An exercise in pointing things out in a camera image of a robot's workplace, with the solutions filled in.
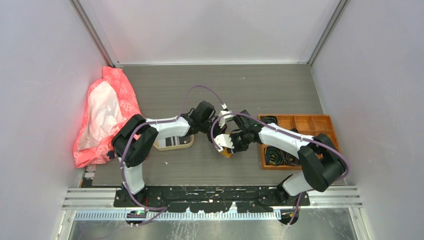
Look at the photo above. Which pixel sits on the rolled dark belt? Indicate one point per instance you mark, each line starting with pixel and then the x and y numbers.
pixel 273 156
pixel 269 119

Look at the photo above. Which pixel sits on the orange leather card holder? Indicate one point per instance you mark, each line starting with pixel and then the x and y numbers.
pixel 224 151

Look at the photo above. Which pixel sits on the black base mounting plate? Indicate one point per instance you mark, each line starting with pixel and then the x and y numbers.
pixel 215 200

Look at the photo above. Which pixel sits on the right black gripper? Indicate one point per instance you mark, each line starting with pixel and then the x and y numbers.
pixel 237 149

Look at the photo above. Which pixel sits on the cards in beige tray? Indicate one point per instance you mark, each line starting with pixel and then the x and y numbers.
pixel 173 141

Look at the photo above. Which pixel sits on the rolled dark belt right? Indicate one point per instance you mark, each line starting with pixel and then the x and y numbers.
pixel 269 119

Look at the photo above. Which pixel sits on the pink white crumpled cloth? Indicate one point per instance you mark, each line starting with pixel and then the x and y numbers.
pixel 111 102

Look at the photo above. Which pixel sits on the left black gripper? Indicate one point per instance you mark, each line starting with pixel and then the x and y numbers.
pixel 209 136

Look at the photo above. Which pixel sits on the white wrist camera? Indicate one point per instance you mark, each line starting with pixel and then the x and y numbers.
pixel 222 142
pixel 223 115

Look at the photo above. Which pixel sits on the beige oval card tray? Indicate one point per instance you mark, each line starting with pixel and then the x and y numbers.
pixel 175 148

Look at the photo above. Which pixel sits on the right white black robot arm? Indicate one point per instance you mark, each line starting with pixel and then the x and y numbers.
pixel 321 164

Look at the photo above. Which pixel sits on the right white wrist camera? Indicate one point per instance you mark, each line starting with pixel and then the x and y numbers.
pixel 222 142

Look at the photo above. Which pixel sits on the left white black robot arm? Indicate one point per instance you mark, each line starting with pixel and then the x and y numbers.
pixel 133 142

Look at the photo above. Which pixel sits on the rolled dark belt left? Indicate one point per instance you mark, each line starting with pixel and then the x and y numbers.
pixel 273 156

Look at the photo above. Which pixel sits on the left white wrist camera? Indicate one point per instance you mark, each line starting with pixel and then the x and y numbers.
pixel 223 115

